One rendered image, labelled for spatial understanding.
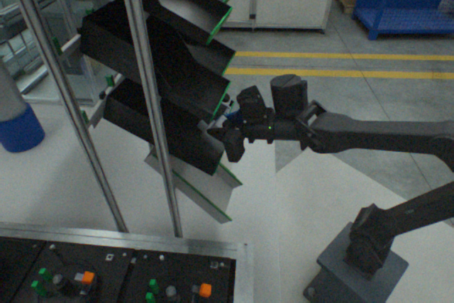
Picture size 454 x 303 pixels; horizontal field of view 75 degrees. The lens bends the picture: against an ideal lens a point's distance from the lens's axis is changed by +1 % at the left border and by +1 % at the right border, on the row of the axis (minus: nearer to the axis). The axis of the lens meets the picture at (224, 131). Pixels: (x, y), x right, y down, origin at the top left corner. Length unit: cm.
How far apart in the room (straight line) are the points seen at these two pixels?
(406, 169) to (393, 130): 218
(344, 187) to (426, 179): 157
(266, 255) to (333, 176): 42
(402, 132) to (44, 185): 114
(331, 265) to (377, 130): 36
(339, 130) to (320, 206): 59
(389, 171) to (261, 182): 163
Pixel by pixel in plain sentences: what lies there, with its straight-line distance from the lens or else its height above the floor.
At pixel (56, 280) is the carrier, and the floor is 105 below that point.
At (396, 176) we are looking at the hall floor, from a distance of 260.
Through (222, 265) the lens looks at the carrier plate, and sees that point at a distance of 82.
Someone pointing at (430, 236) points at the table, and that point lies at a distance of 118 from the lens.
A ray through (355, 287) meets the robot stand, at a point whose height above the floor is 106.
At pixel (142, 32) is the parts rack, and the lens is 50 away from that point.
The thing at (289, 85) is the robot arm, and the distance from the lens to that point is 54.
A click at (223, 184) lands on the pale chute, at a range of 90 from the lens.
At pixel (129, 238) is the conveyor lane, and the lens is 91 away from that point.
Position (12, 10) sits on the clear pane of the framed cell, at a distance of 152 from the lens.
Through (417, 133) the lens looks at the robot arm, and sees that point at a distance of 51.
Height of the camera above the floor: 172
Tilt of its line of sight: 41 degrees down
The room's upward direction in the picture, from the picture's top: straight up
